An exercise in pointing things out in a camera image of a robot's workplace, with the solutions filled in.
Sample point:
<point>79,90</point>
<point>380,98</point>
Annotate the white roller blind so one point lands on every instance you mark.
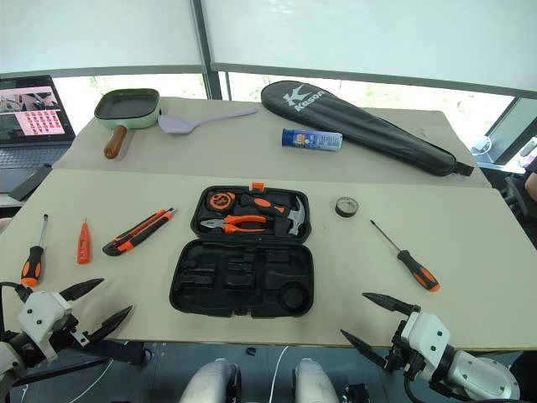
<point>377,38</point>
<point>96,33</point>

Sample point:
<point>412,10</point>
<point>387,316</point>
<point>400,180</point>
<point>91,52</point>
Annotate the black electrical tape roll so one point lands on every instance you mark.
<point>340,210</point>

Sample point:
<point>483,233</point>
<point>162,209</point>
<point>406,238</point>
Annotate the blue white tube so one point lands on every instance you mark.
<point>312,139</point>

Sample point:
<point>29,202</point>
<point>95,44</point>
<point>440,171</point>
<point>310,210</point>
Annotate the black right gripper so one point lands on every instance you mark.
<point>396,357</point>

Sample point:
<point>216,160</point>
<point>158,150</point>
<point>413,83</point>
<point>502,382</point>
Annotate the orange black tape measure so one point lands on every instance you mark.
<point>220,200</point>

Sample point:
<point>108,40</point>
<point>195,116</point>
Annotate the grey laptop pink screen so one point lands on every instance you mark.
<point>29,138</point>

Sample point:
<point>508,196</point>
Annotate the dark window frame post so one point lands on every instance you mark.
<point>205,50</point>

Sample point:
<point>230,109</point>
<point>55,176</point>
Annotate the cross-tip orange black screwdriver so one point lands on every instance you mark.
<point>415,268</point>

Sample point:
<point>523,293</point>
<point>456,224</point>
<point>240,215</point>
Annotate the flat-blade orange black screwdriver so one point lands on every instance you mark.
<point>32,262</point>

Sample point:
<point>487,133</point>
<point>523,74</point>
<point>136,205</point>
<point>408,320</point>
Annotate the orange black utility knife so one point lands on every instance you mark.
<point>134,237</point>

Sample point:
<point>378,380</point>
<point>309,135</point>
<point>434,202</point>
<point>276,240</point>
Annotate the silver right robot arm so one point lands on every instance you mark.
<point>482,378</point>

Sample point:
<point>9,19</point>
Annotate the black office chair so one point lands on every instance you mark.
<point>518,201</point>

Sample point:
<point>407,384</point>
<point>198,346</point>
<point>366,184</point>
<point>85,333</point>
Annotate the small black clip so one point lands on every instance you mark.
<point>251,350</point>

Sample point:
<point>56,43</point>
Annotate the black plastic tool case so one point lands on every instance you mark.
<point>235,294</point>

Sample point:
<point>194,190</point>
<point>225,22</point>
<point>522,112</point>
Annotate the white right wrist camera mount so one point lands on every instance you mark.
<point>425,336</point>

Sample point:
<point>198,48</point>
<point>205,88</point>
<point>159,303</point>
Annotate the black Kason racket bag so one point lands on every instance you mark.
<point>356,121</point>

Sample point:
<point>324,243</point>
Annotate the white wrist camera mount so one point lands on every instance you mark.
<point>42,319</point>
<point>425,336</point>

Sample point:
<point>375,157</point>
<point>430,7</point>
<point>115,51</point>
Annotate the purple silicone spatula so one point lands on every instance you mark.
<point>176,124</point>

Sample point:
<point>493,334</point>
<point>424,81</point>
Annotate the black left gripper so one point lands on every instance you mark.
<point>71,326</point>

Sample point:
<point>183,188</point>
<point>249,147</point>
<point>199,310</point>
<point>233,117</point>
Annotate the silver rounded shape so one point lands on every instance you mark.
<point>314,382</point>
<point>210,382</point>

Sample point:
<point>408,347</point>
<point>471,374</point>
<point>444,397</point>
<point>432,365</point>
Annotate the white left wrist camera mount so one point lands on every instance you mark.
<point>42,319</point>

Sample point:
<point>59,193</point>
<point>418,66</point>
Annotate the orange voltage tester pen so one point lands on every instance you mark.
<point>84,247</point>

